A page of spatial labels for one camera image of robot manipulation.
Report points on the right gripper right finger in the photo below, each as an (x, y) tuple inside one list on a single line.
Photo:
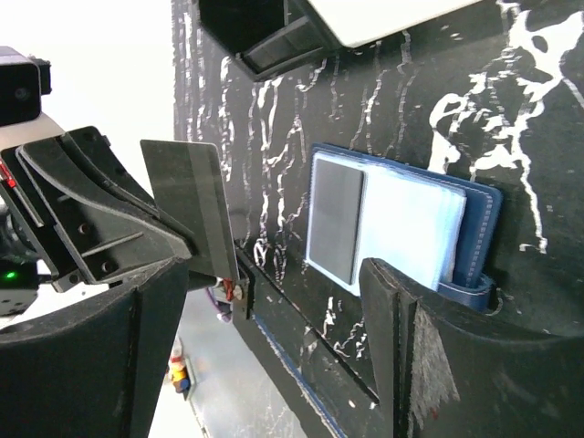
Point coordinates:
[(444, 370)]

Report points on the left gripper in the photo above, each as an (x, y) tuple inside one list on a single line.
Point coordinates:
[(71, 213)]

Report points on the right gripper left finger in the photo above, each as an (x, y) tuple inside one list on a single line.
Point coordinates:
[(95, 368)]

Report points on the dark grey striped card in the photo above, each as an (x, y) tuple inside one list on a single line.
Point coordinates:
[(188, 188)]

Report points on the blue card holder wallet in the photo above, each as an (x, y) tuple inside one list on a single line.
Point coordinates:
[(434, 228)]

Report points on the white plastic bin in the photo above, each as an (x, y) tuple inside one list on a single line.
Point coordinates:
[(357, 22)]

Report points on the dark card in wallet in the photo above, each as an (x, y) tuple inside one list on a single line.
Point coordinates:
[(334, 217)]

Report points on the black tray with blue card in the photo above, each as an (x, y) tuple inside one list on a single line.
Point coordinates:
[(267, 38)]

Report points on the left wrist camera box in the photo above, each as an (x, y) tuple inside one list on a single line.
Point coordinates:
[(23, 81)]

